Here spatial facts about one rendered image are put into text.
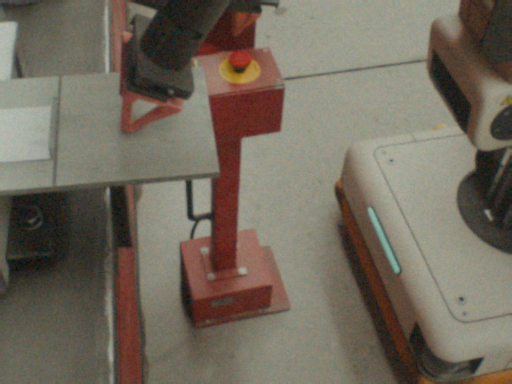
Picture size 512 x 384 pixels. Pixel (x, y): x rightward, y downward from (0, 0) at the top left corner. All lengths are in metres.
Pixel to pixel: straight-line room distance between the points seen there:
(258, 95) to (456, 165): 0.76
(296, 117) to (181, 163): 1.51
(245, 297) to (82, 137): 1.01
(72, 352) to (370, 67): 1.87
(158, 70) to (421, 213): 1.09
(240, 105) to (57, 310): 0.54
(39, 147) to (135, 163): 0.11
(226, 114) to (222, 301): 0.64
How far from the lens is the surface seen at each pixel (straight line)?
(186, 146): 0.81
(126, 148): 0.81
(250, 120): 1.25
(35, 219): 0.87
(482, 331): 1.59
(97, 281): 0.85
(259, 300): 1.79
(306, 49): 2.54
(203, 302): 1.73
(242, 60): 1.21
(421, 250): 1.66
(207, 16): 0.70
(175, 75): 0.74
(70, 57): 1.14
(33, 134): 0.84
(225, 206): 1.54
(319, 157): 2.17
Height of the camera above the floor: 1.59
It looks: 46 degrees down
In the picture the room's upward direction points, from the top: 2 degrees clockwise
